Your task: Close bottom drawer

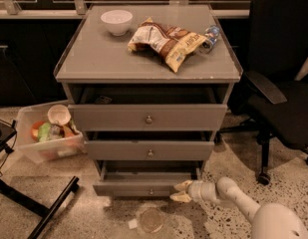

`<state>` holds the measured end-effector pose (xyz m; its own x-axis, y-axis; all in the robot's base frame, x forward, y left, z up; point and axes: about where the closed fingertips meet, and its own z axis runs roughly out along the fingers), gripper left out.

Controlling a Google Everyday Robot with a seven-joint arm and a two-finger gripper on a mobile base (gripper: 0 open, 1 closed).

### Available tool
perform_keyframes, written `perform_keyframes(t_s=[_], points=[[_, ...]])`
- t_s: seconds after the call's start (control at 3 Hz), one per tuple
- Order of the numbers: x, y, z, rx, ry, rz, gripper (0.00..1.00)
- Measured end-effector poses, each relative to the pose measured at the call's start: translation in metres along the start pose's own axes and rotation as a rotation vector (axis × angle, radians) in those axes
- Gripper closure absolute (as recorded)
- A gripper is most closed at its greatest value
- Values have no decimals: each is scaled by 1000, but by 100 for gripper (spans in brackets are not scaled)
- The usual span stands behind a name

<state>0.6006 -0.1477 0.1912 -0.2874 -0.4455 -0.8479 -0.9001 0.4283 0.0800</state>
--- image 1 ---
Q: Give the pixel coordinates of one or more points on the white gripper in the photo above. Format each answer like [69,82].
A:
[197,190]

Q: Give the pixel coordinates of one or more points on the clear round lid on floor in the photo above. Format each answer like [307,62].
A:
[151,220]

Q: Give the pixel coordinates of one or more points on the orange item in bin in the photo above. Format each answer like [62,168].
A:
[37,130]

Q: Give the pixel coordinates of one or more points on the white cup in bin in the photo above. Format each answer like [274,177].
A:
[58,114]

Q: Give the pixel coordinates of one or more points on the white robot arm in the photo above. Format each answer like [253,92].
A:
[268,221]

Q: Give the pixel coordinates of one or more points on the black stand base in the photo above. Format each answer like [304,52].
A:
[7,131]

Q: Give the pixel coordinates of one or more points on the grey bottom drawer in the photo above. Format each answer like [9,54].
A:
[137,178]

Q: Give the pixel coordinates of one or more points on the clear plastic storage bin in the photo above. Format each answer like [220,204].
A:
[47,150]

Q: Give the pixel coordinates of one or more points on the grey top drawer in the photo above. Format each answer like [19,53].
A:
[148,107]

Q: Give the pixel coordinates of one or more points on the white ceramic bowl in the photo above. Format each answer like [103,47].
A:
[117,22]

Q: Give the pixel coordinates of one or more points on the black office chair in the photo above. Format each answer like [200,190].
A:
[273,90]

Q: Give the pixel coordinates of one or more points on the grey middle drawer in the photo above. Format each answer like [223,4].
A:
[149,145]

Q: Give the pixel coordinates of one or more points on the grey drawer cabinet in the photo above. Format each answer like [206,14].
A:
[98,58]

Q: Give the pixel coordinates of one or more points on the grey drawer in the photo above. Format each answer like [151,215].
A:
[137,178]
[149,145]
[148,107]

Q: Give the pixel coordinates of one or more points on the brown yellow snack bag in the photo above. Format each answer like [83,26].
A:
[170,42]

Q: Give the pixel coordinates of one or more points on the dark item in top drawer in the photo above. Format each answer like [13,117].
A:
[103,100]

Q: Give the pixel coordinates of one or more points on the green item in bin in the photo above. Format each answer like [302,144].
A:
[44,131]

